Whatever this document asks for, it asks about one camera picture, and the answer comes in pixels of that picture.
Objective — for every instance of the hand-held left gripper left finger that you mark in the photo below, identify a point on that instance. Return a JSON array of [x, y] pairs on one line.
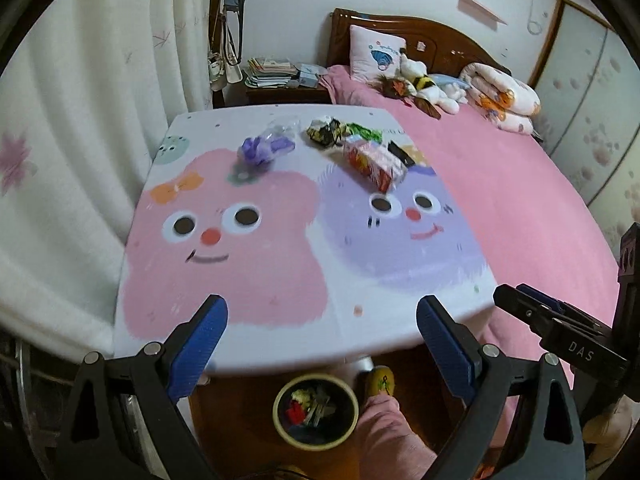
[[200, 345]]

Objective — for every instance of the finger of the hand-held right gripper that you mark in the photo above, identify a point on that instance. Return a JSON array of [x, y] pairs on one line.
[[542, 296], [520, 305]]

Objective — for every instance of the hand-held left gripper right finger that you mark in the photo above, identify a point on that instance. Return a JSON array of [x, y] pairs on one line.
[[447, 350]]

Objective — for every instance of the yellow plastic wrapper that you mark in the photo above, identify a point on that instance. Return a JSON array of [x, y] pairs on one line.
[[300, 394]]

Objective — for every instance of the round blue yellow-rimmed bin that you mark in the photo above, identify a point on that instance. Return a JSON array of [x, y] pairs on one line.
[[345, 430]]

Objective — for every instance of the black paper box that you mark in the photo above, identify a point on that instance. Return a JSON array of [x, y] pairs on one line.
[[402, 152]]

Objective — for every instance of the orange red snack packet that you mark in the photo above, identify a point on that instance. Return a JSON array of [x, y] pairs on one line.
[[372, 162]]

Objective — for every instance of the purple plastic bag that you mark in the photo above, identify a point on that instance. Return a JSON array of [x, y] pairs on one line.
[[260, 150]]

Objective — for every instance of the green wrapper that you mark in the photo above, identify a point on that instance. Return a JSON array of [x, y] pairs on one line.
[[365, 132]]

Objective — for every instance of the camouflage wrapper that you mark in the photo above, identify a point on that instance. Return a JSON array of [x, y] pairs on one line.
[[327, 132]]

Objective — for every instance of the person's right forearm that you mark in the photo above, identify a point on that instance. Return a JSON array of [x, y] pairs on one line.
[[612, 430]]

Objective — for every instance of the yellow embroidered slipper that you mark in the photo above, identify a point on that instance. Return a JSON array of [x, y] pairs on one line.
[[381, 381]]

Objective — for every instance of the pink bed blanket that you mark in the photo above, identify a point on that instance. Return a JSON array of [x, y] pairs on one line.
[[525, 200]]

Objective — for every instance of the person's right leg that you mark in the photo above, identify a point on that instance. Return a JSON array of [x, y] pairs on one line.
[[390, 440]]

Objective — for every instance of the cartoon printed tablecloth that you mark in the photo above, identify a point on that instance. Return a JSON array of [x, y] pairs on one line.
[[280, 270]]

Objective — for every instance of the metal rack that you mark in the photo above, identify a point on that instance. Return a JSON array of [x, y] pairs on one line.
[[20, 360]]

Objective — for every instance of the white floral wardrobe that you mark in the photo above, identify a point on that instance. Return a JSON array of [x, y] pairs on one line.
[[595, 110]]

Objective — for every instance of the folded pink printed quilt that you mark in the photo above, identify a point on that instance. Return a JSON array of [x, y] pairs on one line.
[[505, 97]]

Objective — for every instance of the white plush toy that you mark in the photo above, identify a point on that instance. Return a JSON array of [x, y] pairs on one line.
[[445, 99]]

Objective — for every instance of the white floral curtain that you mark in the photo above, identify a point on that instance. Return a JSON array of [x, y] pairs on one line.
[[90, 135]]

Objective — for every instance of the bee plush toy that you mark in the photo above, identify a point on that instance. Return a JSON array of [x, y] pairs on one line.
[[422, 80]]

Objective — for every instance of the brown leaf plush toy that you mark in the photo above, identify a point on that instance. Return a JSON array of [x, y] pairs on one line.
[[400, 87]]

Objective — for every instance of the brown wooden nightstand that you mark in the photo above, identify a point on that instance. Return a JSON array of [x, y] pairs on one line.
[[285, 95]]

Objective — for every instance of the brown wooden headboard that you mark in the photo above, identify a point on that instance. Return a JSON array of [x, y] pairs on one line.
[[450, 35]]

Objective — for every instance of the cream handbag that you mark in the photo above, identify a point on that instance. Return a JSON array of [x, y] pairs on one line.
[[222, 69]]

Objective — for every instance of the stack of books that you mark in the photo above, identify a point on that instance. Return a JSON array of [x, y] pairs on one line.
[[267, 72]]

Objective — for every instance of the light blue box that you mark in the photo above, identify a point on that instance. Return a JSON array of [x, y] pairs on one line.
[[310, 76]]

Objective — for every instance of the pink white printed pillow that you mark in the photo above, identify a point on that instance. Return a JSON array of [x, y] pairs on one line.
[[372, 52]]

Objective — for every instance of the brown wooden coat stand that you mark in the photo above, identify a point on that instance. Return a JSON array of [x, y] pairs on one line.
[[216, 30]]

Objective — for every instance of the pink wall shelf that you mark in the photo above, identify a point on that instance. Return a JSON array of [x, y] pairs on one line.
[[482, 9]]

